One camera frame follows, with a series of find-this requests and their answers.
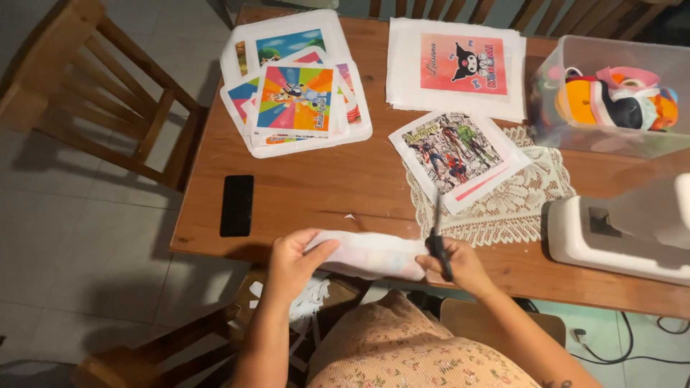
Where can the person's left hand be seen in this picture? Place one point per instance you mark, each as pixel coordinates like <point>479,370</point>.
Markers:
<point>288,267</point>

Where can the person's right hand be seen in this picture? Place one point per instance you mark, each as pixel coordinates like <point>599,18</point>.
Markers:
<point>463,269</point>

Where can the black scissors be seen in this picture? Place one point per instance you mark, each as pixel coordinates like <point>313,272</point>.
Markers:
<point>437,245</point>

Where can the white fabric piece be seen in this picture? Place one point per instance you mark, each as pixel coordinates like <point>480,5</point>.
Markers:
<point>372,256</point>

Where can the brown wooden stool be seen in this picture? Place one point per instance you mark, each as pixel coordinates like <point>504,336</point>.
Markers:
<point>501,323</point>

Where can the white lace doily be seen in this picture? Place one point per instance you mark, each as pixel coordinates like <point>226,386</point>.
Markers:
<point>512,210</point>

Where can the black smartphone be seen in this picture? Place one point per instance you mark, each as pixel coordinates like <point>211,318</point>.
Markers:
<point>236,206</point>

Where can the floral peach dress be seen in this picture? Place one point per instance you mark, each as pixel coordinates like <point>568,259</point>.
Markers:
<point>399,350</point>

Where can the superhero printed fabric sheet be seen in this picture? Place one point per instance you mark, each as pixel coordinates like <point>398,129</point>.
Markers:
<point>453,153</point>

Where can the white sewing machine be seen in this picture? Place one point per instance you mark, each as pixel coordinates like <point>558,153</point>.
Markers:
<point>604,242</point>

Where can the wooden chair with fabric scraps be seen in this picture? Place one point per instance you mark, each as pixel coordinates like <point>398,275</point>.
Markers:
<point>161,350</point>

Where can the stack of colourful printed fabric sheets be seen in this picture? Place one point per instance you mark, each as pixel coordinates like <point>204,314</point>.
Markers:
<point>295,99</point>

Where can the clear plastic container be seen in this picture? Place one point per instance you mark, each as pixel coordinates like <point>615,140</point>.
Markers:
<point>609,140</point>

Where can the orange ribbon roll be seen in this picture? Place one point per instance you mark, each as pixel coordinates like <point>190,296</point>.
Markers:
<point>575,102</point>

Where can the stack of pink printed fabric sheets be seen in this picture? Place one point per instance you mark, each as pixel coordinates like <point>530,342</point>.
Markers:
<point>458,64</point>

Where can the black ribbon roll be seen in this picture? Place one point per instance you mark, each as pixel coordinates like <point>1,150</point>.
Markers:
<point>622,110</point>

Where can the pink ribbon roll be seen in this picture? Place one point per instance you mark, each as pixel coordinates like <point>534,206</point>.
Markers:
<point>628,76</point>

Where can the wooden slatted chair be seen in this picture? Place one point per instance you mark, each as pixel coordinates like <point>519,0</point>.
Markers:
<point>81,81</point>

